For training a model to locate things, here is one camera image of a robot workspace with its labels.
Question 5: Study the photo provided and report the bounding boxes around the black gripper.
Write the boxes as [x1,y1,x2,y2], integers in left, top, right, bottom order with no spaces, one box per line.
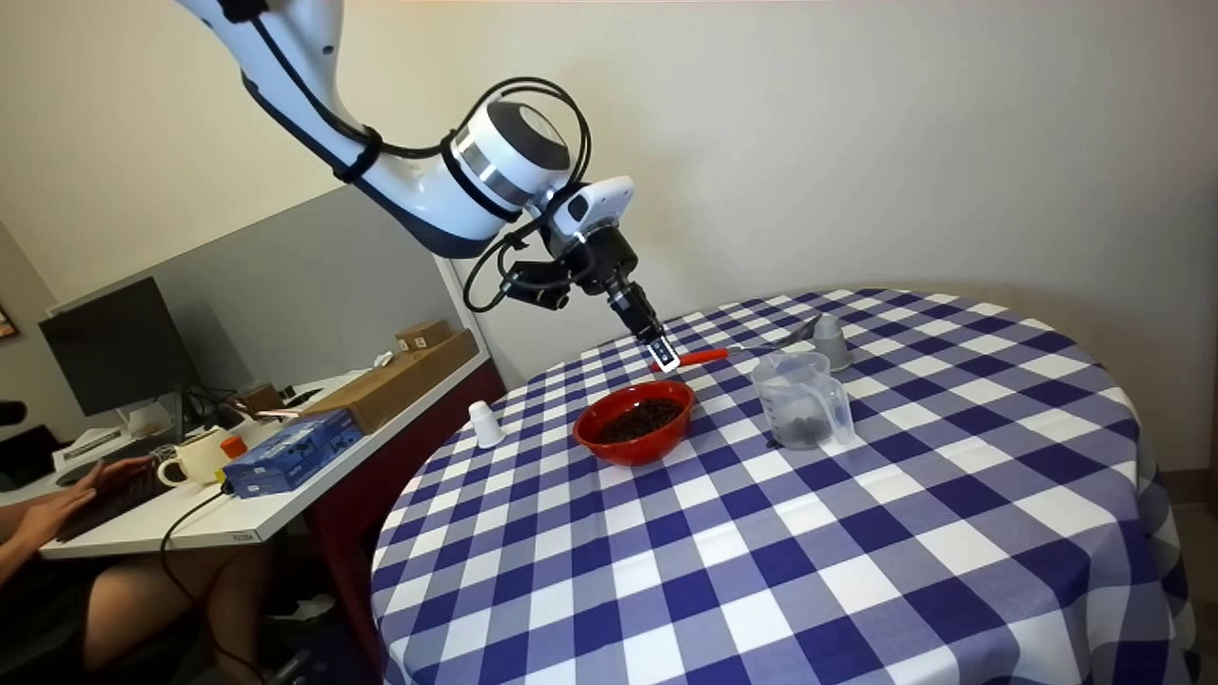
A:
[561,223,685,374]

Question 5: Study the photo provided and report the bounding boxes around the red plastic spoon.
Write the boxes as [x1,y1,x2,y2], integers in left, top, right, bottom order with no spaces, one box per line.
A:
[674,341,737,374]

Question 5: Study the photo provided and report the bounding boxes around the person right forearm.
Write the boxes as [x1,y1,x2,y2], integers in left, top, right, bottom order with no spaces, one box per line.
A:
[0,507,60,586]

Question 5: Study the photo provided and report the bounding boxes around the red plastic bowl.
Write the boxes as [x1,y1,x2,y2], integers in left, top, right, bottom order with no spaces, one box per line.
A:
[570,375,701,469]

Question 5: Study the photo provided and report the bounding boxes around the person right hand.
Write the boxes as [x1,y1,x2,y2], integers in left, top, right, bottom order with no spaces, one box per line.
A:
[40,457,162,542]

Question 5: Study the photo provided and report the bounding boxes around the small clear shaker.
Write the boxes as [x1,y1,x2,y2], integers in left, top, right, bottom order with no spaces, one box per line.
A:
[809,310,851,374]

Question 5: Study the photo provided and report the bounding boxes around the blue white checkered tablecloth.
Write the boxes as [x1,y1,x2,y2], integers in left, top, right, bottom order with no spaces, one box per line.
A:
[365,282,1201,685]

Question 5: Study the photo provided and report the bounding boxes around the flat brown cardboard box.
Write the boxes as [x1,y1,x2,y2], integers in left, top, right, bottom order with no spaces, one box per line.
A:
[295,323,483,436]

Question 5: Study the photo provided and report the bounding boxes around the dark red desk panel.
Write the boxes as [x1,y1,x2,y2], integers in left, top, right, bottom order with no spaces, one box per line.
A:
[299,357,509,660]

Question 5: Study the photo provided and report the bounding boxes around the grey partition panel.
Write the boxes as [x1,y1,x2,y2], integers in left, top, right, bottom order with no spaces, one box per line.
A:
[54,176,509,409]

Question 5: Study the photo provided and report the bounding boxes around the blue box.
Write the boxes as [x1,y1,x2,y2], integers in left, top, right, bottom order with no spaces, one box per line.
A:
[223,409,365,501]

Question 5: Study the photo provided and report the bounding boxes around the white office desk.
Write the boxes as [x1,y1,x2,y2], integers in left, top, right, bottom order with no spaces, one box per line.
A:
[34,345,497,564]

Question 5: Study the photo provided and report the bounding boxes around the white mug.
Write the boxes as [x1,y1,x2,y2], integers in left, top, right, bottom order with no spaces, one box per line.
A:
[150,430,232,489]

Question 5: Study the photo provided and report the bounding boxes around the black computer monitor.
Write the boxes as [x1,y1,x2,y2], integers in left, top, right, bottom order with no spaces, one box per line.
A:
[34,274,200,418]

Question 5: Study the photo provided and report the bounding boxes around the black keyboard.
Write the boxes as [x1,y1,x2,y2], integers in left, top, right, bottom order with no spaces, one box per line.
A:
[54,451,176,542]

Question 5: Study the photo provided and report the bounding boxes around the white papers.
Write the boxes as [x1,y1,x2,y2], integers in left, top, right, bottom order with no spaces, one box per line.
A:
[54,422,130,469]

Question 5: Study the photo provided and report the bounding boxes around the person bare leg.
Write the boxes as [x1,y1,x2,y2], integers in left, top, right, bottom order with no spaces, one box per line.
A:
[78,549,277,682]

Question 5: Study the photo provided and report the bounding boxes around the black desk device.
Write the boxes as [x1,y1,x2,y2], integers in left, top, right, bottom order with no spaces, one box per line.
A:
[0,395,60,489]

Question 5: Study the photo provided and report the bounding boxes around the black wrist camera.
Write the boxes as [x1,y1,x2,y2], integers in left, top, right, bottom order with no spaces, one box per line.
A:
[502,258,573,317]

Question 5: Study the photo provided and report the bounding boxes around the black desk cable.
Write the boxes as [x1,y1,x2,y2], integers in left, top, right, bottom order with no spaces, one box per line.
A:
[154,487,277,685]

